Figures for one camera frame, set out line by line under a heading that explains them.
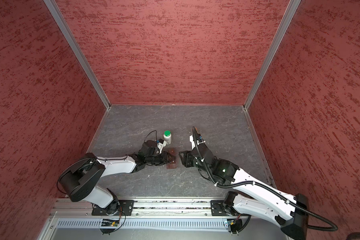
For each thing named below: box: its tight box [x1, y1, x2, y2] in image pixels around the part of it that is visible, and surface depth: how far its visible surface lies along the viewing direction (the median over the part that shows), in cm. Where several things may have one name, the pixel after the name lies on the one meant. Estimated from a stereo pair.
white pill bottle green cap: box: [163, 130, 172, 145], surface depth 94 cm
